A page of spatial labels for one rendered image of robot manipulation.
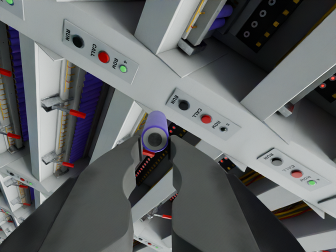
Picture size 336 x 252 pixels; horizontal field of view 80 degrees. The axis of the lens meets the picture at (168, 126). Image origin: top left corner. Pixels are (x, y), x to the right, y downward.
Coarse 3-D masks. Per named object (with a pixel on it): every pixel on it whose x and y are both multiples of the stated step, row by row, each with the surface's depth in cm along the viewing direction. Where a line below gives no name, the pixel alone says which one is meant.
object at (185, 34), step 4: (200, 0) 27; (204, 0) 27; (204, 4) 27; (196, 8) 28; (200, 8) 27; (192, 16) 28; (196, 16) 28; (188, 24) 29; (192, 24) 29; (184, 32) 30; (188, 32) 30; (184, 36) 30
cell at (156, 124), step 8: (152, 112) 18; (160, 112) 18; (152, 120) 14; (160, 120) 15; (144, 128) 13; (152, 128) 13; (160, 128) 13; (144, 136) 13; (152, 136) 13; (160, 136) 13; (144, 144) 13; (152, 144) 13; (160, 144) 13
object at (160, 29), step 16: (160, 0) 25; (176, 0) 24; (192, 0) 25; (256, 0) 35; (144, 16) 27; (160, 16) 26; (176, 16) 25; (240, 16) 37; (144, 32) 28; (160, 32) 27; (176, 32) 28; (208, 32) 39; (160, 48) 28; (176, 48) 32; (192, 48) 30; (208, 48) 38; (176, 64) 29; (192, 64) 31
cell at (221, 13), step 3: (225, 6) 32; (228, 6) 33; (231, 6) 34; (222, 9) 30; (225, 9) 31; (228, 9) 32; (231, 9) 33; (219, 12) 30; (222, 12) 31; (225, 12) 32; (228, 12) 33; (231, 12) 34; (219, 15) 30; (222, 15) 32; (225, 15) 33; (228, 15) 34
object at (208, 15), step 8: (208, 0) 27; (216, 0) 26; (224, 0) 27; (208, 8) 27; (216, 8) 27; (200, 16) 28; (208, 16) 28; (216, 16) 29; (200, 24) 29; (208, 24) 29; (192, 32) 30; (200, 32) 29; (192, 40) 30; (200, 40) 31
